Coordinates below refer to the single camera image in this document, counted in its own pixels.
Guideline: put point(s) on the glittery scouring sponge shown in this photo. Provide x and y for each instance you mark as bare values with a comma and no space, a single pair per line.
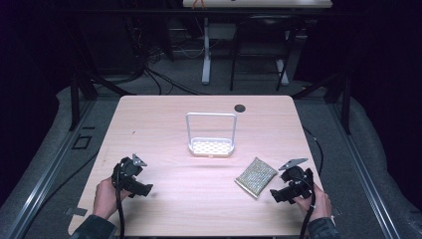
256,177

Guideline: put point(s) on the person's right hand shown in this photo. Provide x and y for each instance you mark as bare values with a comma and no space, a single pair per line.
316,205

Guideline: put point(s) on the black tape rectangle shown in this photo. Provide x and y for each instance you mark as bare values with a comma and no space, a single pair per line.
81,142

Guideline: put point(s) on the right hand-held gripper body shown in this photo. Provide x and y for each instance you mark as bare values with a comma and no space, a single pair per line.
297,177

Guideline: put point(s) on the black metal chair frame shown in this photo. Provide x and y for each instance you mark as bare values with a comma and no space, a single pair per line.
262,20

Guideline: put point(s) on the grey tape strip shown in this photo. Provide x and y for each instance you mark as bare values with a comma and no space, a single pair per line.
76,211

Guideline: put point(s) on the black metal stand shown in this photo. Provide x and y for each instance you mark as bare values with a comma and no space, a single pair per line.
345,103
75,99

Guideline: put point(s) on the person's left hand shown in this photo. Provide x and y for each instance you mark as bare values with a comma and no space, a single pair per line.
106,199

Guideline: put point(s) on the aluminium floor rail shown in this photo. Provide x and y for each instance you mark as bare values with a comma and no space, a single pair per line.
365,179
43,179

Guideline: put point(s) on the white background desk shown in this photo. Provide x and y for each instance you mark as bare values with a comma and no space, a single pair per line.
258,3

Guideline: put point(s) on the white sponge holder rack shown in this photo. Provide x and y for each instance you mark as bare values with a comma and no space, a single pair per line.
211,147

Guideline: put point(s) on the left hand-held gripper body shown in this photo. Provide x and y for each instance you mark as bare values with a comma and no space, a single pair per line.
127,171

